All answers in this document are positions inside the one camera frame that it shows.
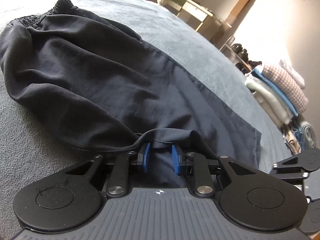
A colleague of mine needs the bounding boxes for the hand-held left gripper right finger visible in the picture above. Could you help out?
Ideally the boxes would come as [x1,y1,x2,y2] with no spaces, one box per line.
[171,144,257,198]

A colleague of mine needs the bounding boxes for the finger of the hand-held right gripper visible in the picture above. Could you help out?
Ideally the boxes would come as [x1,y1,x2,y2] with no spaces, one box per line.
[269,154,310,182]

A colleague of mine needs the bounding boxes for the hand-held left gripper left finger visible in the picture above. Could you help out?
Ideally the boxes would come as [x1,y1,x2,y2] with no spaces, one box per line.
[65,142,151,197]

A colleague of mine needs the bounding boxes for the dark grey pants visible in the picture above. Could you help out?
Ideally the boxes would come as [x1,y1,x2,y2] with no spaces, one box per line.
[0,0,262,188]

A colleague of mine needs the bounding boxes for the stack of folded cloths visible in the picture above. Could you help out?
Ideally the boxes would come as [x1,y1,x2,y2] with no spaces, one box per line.
[244,59,318,155]

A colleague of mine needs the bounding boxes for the grey bed blanket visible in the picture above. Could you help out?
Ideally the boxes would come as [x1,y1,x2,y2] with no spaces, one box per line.
[0,0,295,205]

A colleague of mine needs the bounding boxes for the black shoes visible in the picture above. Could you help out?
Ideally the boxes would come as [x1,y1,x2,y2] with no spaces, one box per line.
[231,43,263,73]

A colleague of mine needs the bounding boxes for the metal shoe rack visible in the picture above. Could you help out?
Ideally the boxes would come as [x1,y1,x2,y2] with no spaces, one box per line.
[219,36,253,74]

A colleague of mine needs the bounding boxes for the light wooden desk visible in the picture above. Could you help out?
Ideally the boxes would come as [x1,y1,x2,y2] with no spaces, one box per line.
[150,0,233,45]

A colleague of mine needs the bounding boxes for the brown cardboard sheet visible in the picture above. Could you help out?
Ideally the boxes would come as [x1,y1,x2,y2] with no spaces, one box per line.
[225,0,257,27]

